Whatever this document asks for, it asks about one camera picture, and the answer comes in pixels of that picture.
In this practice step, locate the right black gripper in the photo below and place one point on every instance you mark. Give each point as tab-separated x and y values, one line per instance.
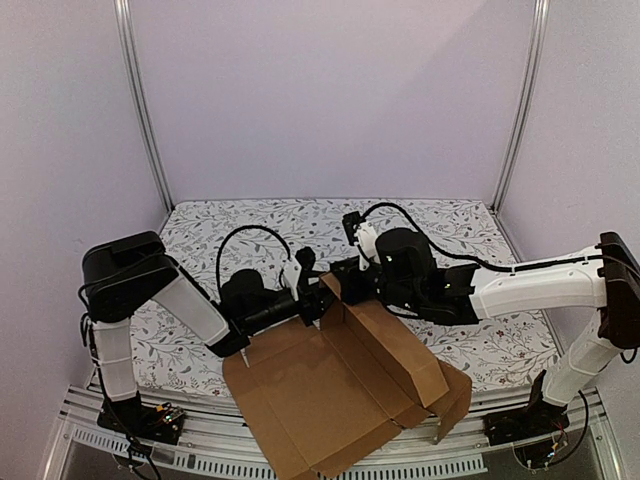
342	273

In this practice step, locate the front aluminium rail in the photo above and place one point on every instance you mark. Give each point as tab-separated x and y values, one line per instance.
193	437

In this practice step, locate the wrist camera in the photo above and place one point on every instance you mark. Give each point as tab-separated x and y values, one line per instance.
243	294
406	261

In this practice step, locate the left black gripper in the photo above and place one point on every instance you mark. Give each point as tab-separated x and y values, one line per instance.
310	293

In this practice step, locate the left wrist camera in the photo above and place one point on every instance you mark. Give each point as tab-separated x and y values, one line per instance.
243	294

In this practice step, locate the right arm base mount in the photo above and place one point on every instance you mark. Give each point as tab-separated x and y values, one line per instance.
537	417

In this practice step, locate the aluminium frame post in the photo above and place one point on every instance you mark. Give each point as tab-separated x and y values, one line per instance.
525	99
124	22

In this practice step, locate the floral patterned table mat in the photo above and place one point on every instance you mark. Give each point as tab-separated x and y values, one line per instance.
213	239

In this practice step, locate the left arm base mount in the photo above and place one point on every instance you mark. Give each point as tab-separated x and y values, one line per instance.
140	417

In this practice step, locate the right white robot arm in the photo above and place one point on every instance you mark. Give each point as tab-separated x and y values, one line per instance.
604	277

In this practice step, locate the right aluminium frame post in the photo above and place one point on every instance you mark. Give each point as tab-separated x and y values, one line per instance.
525	99

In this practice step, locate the brown cardboard box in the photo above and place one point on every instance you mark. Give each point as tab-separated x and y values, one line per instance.
319	399

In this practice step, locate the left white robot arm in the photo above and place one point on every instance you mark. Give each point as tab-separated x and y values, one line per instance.
125	277

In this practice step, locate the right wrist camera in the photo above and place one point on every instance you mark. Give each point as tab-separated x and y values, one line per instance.
406	261

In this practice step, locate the left aluminium frame post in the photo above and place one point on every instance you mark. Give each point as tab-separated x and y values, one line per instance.
124	22

